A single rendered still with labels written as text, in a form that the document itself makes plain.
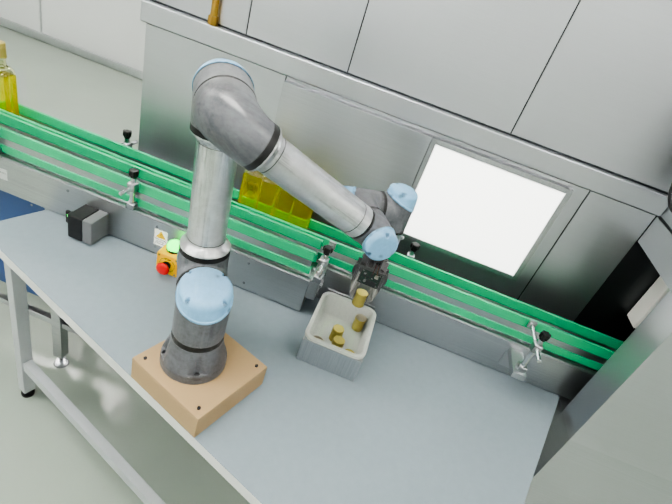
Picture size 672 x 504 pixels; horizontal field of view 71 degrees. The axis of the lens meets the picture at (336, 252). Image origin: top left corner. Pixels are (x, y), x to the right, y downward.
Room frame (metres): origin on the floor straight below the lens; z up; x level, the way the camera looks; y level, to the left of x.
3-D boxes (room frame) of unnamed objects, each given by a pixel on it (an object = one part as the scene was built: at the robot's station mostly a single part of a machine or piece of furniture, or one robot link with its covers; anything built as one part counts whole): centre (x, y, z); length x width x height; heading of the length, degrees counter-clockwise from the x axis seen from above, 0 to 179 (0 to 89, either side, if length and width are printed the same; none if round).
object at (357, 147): (1.38, -0.13, 1.15); 0.90 x 0.03 x 0.34; 86
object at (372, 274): (1.04, -0.11, 1.06); 0.09 x 0.08 x 0.12; 175
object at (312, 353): (1.05, -0.09, 0.79); 0.27 x 0.17 x 0.08; 176
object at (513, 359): (1.09, -0.62, 0.90); 0.17 x 0.05 x 0.23; 176
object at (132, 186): (1.12, 0.62, 0.94); 0.07 x 0.04 x 0.13; 176
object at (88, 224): (1.10, 0.74, 0.79); 0.08 x 0.08 x 0.08; 86
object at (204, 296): (0.75, 0.23, 0.98); 0.13 x 0.12 x 0.14; 24
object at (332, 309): (1.02, -0.09, 0.80); 0.22 x 0.17 x 0.09; 176
